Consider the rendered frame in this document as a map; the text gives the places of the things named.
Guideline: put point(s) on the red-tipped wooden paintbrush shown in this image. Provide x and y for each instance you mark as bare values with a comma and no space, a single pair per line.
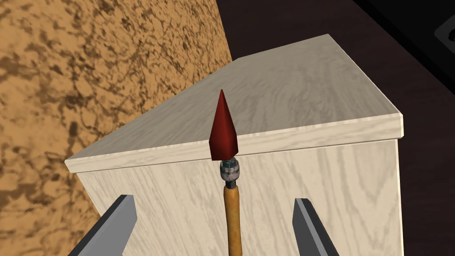
224,135

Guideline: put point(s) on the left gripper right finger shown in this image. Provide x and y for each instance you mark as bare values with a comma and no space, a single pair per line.
310,231

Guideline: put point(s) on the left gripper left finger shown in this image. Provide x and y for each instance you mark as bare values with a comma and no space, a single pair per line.
112,231

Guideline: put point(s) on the pale wood cabinet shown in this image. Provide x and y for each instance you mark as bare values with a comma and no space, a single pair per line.
302,177

